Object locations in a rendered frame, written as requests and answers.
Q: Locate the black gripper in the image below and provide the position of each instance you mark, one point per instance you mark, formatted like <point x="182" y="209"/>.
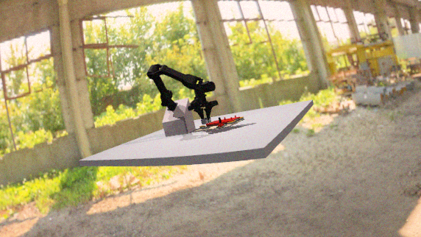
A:
<point x="208" y="106"/>

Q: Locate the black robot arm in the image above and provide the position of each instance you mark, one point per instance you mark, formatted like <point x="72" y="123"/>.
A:
<point x="187" y="80"/>

